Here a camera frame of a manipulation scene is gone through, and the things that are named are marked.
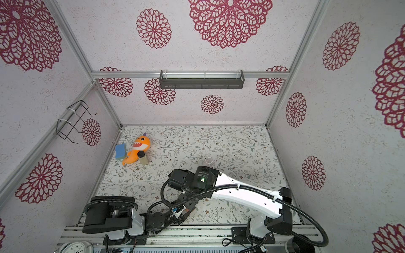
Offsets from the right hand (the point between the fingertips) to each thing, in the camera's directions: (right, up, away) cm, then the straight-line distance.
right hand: (188, 193), depth 66 cm
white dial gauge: (-47, -24, +2) cm, 53 cm away
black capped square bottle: (-29, +11, +27) cm, 42 cm away
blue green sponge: (-49, +14, +39) cm, 64 cm away
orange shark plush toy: (-32, +20, +33) cm, 50 cm away
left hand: (0, -9, +12) cm, 15 cm away
